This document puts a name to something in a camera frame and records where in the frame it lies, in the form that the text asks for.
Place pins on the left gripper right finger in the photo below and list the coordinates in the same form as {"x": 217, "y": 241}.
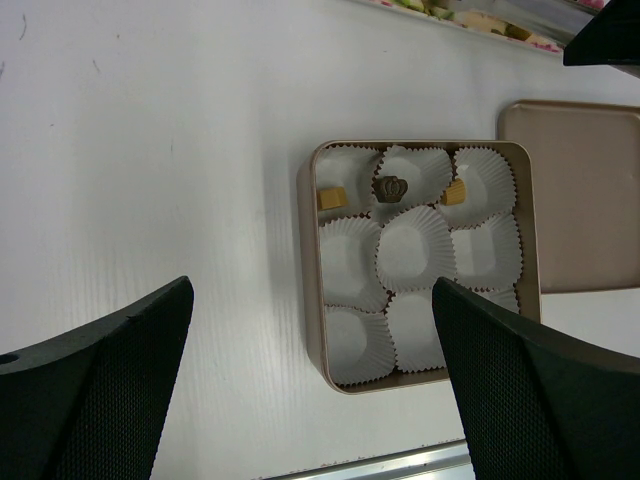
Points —
{"x": 536, "y": 403}

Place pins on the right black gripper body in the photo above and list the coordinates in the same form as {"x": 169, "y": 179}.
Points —
{"x": 610, "y": 38}

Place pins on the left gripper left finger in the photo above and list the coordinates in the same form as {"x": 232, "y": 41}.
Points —
{"x": 91, "y": 403}

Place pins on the yellow round chocolate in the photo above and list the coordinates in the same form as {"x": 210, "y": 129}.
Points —
{"x": 455, "y": 194}

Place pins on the dark crown chocolate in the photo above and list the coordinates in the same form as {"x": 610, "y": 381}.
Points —
{"x": 389, "y": 189}

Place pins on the yellow square chocolate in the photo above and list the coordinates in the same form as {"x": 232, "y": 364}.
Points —
{"x": 332, "y": 198}

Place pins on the floral tray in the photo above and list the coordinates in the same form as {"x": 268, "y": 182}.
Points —
{"x": 542, "y": 25}

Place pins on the white paper cup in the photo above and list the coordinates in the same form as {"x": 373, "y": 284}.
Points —
{"x": 347, "y": 249}
{"x": 414, "y": 249}
{"x": 488, "y": 256}
{"x": 351, "y": 168}
{"x": 426, "y": 171}
{"x": 412, "y": 327}
{"x": 490, "y": 187}
{"x": 505, "y": 298}
{"x": 359, "y": 346}

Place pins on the gold tin lid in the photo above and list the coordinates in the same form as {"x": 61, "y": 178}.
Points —
{"x": 585, "y": 175}

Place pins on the gold tin box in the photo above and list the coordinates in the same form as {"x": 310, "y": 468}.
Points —
{"x": 527, "y": 288}

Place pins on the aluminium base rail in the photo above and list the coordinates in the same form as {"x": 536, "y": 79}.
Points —
{"x": 444, "y": 461}

